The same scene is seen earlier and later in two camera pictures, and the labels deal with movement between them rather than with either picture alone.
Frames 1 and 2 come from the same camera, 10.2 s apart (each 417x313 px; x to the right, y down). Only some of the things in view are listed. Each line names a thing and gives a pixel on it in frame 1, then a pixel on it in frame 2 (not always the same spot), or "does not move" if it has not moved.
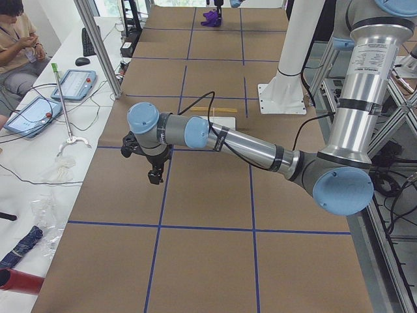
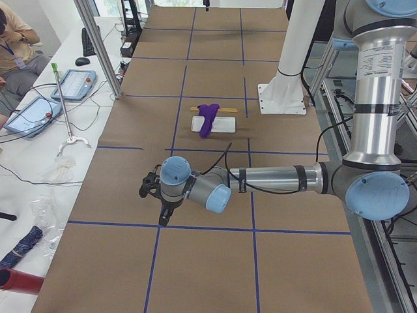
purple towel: x=213 y=19 to x=209 y=112
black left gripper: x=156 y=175 to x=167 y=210
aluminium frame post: x=84 y=7 does not move
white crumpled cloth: x=61 y=171 does not move
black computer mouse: x=81 y=61 does not move
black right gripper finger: x=219 y=4 to x=207 y=3
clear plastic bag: x=45 y=211 does not move
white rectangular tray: x=229 y=121 does not move
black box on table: x=126 y=49 does not move
